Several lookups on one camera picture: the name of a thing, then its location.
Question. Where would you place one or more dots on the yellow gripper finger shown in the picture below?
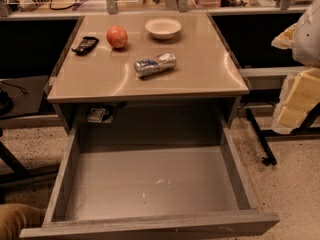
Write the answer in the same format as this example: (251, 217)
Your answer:
(285, 119)
(301, 92)

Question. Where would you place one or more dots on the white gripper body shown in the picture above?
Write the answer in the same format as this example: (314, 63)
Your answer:
(309, 39)

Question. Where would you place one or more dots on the silver blue redbull can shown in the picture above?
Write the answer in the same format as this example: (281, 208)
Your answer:
(155, 65)

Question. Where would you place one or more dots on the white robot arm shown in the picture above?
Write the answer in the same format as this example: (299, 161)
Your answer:
(306, 39)

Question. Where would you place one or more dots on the open grey top drawer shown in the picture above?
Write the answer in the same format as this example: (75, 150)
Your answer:
(180, 179)

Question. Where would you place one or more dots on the black metal stand leg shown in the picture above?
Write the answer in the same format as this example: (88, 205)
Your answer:
(269, 159)

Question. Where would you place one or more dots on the white bowl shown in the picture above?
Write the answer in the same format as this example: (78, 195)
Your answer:
(163, 28)

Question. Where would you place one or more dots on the red apple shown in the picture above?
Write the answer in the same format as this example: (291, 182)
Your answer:
(117, 37)

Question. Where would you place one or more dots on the black snack bag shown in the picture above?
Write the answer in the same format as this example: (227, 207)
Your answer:
(86, 46)

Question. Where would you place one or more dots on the black chair base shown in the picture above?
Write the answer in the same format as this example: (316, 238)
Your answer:
(18, 171)

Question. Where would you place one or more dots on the tan clothed knee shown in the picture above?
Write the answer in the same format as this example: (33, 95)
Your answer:
(15, 217)

